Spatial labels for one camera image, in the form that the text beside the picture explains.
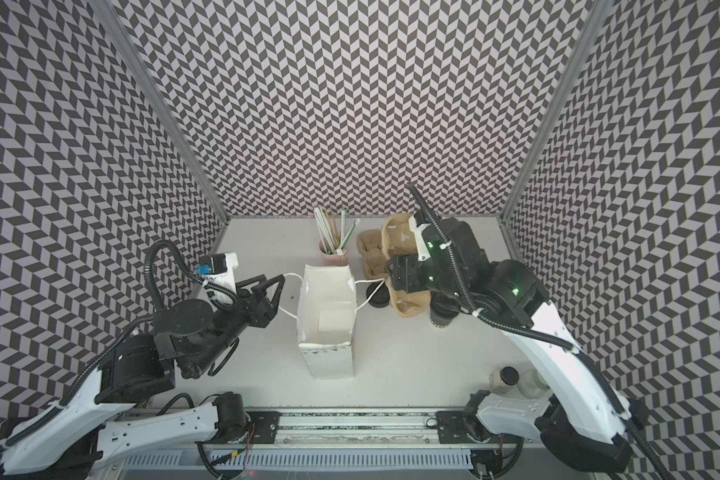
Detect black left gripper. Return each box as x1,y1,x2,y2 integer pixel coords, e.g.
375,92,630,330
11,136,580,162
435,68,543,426
183,275,286,379

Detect black plastic cup lid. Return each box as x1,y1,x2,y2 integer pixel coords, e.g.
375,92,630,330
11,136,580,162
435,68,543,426
366,281,390,309

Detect pulp two cup carrier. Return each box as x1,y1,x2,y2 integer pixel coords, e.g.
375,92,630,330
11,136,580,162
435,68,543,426
381,213,431,318

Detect cartoon animal paper gift bag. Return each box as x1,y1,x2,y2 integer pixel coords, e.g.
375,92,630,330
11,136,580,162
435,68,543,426
280,265,382,380

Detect green straw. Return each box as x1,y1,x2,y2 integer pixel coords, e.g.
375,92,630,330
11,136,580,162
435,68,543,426
337,218,361,252

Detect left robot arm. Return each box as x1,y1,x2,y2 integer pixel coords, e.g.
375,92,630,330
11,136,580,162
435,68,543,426
0,240,285,479

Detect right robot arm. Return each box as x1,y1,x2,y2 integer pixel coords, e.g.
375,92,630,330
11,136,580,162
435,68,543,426
385,184,673,479

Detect stacked pulp cup carriers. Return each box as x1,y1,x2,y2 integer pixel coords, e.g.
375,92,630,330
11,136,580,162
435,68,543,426
357,229,388,280

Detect pink metal straw bucket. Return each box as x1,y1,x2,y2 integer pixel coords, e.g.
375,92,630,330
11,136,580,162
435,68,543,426
319,241,349,267

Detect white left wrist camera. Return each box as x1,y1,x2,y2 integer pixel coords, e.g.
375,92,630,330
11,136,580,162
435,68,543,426
196,252,239,292

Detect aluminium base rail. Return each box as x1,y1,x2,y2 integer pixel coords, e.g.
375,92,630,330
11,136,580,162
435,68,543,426
247,406,517,449

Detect aluminium corner post right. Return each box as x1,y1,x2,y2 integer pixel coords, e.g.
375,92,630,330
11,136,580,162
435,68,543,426
499,0,614,224

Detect aluminium corner post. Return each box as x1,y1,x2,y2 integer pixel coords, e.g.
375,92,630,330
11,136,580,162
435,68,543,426
499,0,614,224
88,0,229,222

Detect aluminium corner post left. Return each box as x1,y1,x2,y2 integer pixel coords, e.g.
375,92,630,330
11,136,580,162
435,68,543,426
88,0,229,222

